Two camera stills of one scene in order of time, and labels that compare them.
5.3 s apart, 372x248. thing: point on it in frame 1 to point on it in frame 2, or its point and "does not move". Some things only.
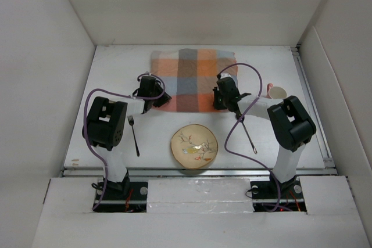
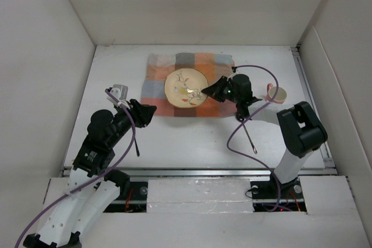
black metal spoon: (239, 117) does not move
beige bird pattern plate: (194, 146) to (183, 87)
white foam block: (202, 196) does not move
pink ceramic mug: (275, 92) does not move
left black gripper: (162, 101) to (142, 113)
